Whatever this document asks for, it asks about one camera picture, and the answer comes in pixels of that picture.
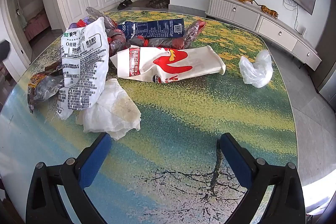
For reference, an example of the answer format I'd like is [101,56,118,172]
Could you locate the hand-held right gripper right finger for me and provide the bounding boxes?
[217,133,306,224]

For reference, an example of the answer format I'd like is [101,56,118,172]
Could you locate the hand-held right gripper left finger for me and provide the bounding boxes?
[26,132,113,224]

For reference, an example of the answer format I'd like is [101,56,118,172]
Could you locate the white red paper bag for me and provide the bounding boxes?
[109,46,226,84]

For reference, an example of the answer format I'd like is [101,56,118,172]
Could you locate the crumpled white tissue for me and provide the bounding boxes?
[76,78,142,140]

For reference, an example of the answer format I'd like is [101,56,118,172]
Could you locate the red brown snack packet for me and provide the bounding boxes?
[28,61,65,113]

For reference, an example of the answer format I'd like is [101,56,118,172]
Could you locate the clear plastic bag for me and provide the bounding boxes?
[238,50,273,88]

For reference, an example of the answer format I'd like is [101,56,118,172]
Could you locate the white printed milk bag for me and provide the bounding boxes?
[56,17,110,120]

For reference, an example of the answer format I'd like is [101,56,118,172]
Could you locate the crumpled red clear plastic wrapper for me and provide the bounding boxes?
[183,20,208,50]
[104,17,184,51]

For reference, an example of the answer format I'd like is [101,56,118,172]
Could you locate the purple white plastic bag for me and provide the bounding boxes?
[69,18,92,30]

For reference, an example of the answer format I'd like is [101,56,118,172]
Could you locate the black blurred object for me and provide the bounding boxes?
[0,40,11,62]

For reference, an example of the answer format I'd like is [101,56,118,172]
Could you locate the dark blue carton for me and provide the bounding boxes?
[117,18,185,39]

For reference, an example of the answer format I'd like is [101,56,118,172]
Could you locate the pink bedding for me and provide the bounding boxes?
[25,10,50,41]

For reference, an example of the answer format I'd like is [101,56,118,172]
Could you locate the white grey television cabinet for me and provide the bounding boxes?
[205,0,322,69]

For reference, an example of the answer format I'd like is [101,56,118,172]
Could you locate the golden tiger ornament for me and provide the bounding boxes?
[260,4,279,19]

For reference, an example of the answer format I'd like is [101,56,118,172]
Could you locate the black shoes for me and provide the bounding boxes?
[117,0,133,10]

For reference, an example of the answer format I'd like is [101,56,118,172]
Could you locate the brown sandals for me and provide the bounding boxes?
[146,0,169,8]

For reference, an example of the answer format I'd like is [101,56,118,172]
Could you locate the black television cable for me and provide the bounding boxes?
[282,0,300,30]

